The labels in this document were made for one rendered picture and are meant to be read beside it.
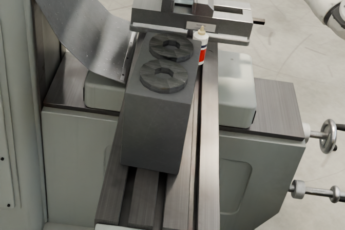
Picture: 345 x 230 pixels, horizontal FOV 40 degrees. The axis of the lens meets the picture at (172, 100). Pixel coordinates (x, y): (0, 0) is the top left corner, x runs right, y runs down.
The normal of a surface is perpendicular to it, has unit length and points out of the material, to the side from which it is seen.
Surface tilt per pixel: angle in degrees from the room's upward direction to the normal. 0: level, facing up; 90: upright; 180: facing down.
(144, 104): 90
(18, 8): 89
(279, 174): 90
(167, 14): 90
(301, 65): 0
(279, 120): 0
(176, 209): 0
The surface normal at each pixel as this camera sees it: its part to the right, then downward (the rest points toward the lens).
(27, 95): 0.70, 0.50
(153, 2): 0.12, -0.77
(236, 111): -0.07, 0.62
